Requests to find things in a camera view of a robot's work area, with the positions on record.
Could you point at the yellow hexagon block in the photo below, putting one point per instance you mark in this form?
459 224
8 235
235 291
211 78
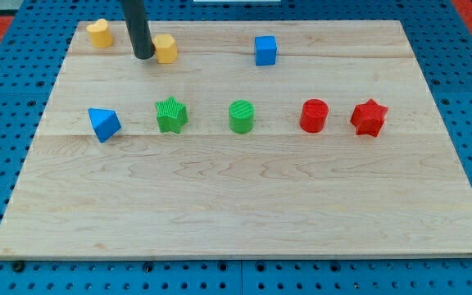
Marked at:
166 48

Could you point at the red star block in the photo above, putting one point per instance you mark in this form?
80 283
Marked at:
368 118

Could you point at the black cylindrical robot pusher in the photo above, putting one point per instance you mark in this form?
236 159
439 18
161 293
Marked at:
137 25

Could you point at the blue cube block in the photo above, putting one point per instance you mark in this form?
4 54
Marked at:
265 50

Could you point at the green star block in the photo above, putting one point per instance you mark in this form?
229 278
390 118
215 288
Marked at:
171 115

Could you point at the yellow heart block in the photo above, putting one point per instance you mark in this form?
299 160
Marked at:
99 33

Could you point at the green cylinder block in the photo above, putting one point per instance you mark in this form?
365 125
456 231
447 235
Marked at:
241 116

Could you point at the red cylinder block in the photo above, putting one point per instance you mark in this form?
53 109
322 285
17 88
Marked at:
313 115

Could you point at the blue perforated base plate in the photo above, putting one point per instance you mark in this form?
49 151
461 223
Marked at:
31 54

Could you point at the blue triangle block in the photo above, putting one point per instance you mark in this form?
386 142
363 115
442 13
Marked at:
105 123

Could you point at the light wooden board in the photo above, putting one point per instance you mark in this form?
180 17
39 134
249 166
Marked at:
274 193

